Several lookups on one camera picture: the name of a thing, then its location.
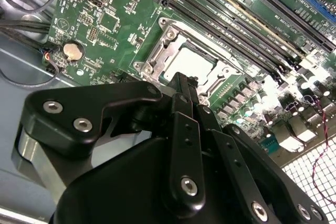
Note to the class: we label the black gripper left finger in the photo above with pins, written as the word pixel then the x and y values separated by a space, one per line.
pixel 86 103

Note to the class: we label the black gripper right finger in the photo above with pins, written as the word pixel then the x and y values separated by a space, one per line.
pixel 233 154

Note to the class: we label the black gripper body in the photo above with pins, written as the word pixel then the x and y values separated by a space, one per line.
pixel 118 195

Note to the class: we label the silver CPU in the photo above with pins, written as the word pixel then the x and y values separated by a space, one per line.
pixel 183 62

